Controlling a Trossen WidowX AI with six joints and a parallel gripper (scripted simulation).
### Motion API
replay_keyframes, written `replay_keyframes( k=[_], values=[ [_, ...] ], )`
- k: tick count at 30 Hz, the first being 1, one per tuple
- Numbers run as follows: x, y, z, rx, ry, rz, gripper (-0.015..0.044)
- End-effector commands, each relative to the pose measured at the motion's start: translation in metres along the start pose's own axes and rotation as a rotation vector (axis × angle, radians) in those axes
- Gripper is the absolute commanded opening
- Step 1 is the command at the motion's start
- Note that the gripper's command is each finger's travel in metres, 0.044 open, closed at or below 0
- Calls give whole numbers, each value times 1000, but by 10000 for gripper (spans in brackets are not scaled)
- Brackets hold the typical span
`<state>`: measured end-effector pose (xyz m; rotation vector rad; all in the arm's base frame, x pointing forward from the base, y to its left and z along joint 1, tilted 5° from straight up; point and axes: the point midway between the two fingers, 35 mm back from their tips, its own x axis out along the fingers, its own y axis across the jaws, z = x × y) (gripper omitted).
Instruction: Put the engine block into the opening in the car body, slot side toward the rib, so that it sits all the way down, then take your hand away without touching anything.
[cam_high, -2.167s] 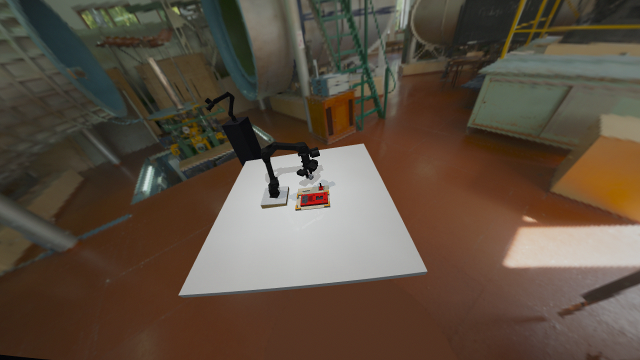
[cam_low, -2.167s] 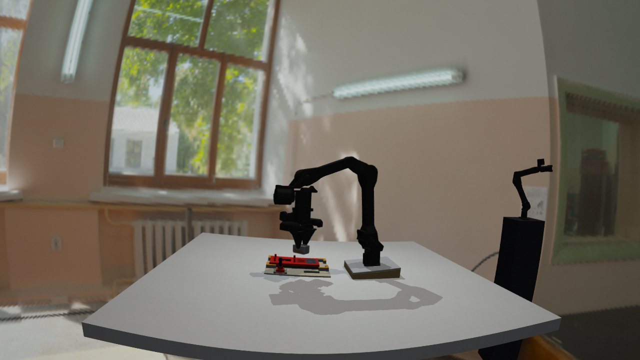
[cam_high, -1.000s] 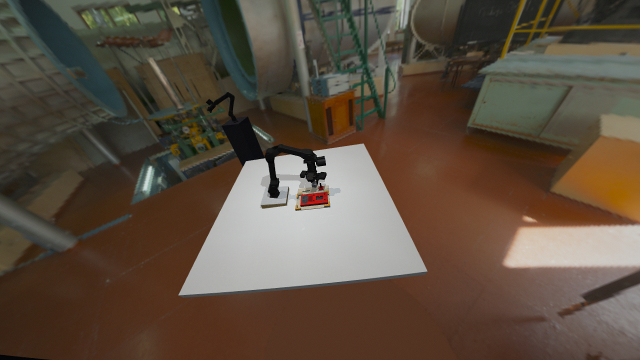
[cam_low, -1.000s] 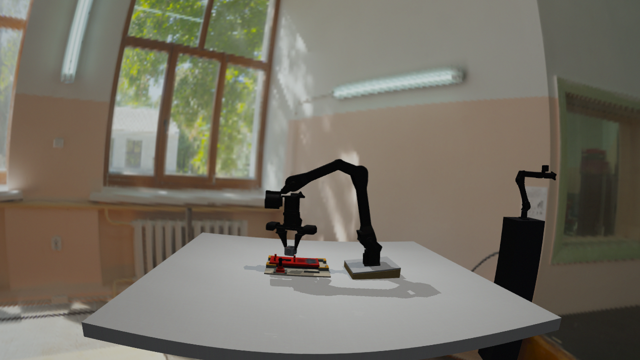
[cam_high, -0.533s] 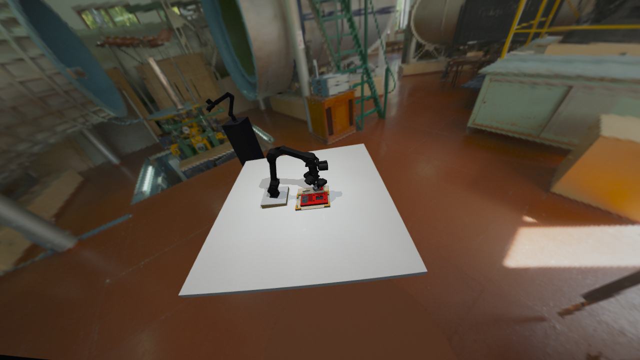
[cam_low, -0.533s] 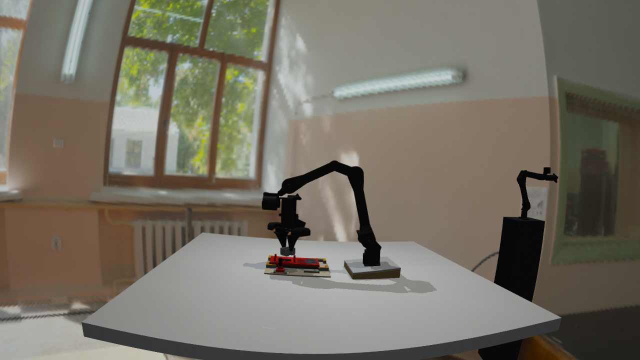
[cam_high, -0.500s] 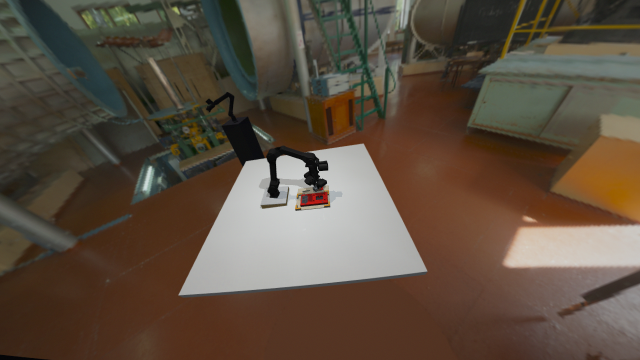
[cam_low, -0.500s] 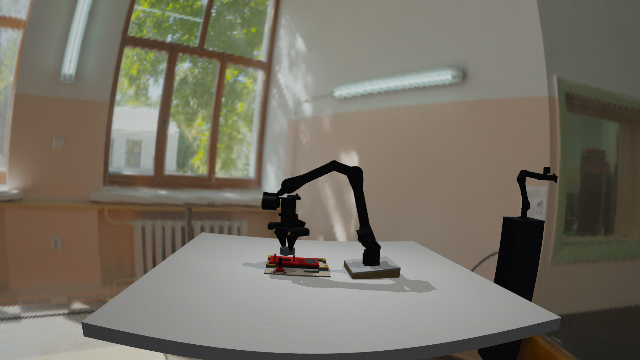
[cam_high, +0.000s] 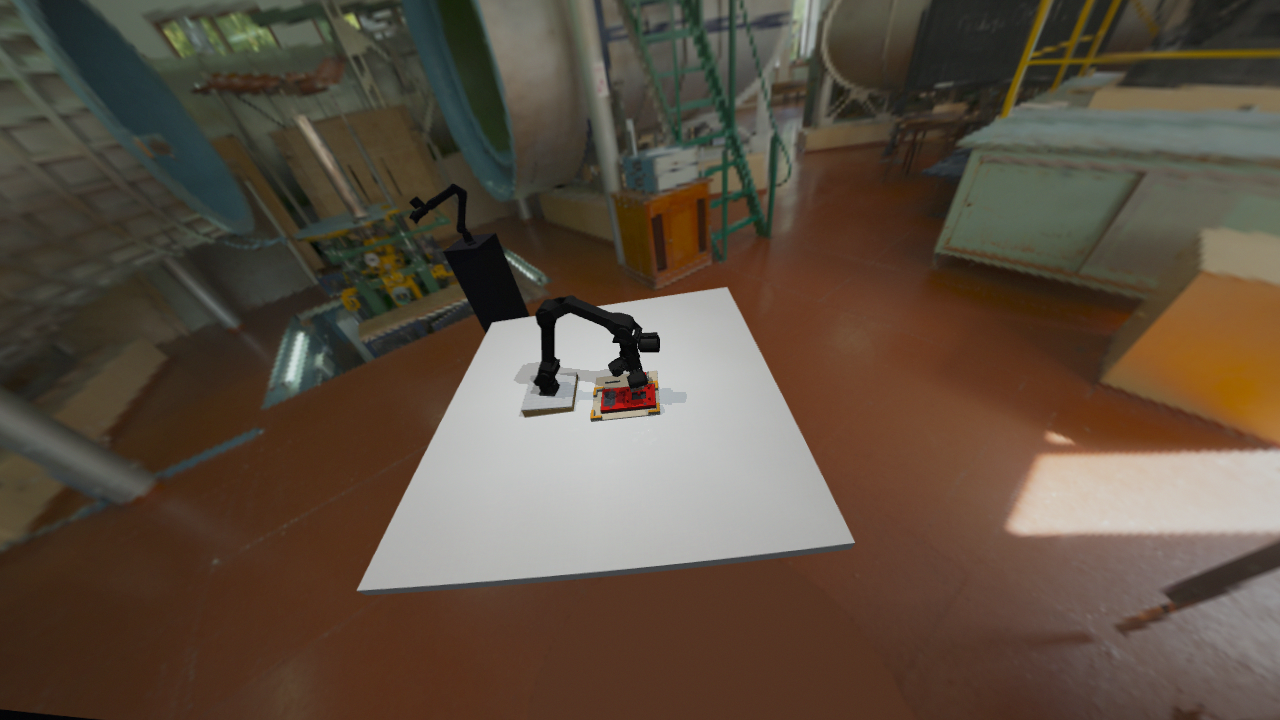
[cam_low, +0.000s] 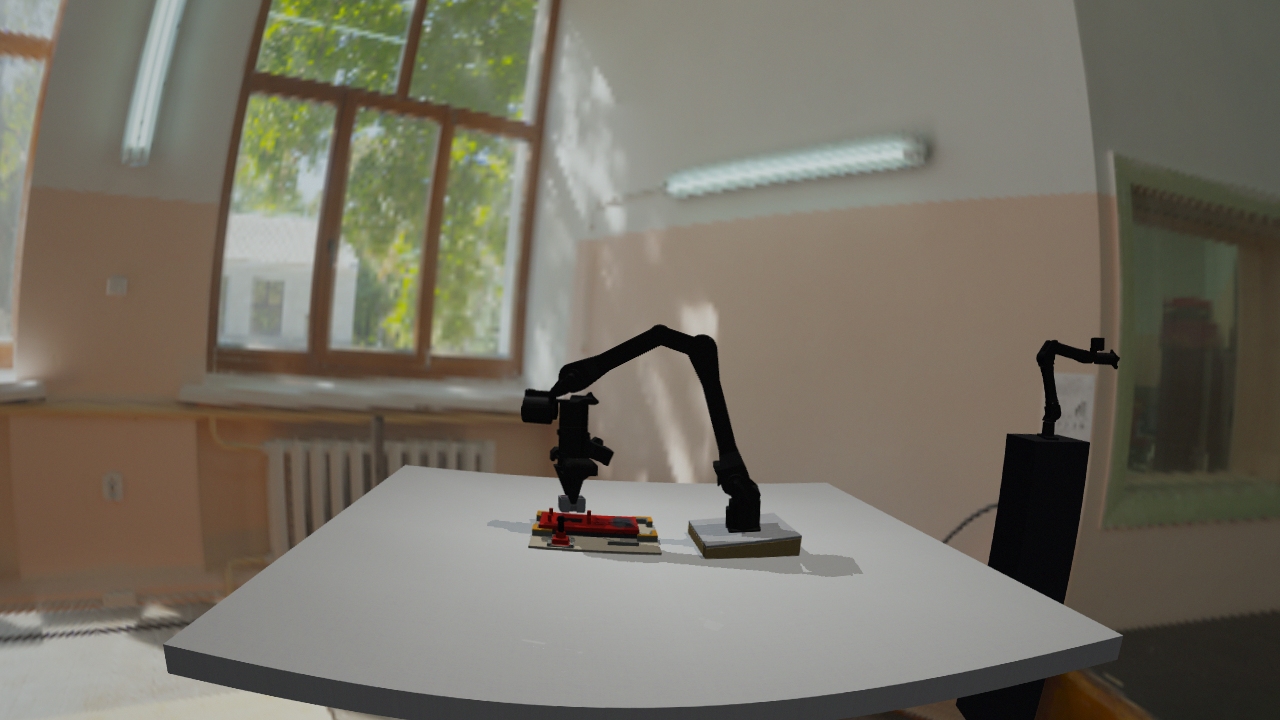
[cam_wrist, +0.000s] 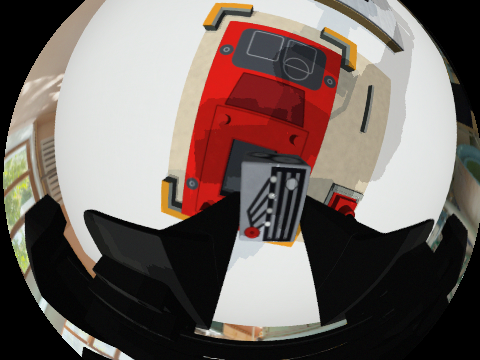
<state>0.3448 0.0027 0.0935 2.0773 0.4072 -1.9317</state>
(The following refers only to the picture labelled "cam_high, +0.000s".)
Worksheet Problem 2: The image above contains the red car body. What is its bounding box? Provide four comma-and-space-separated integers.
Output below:
600, 384, 657, 414

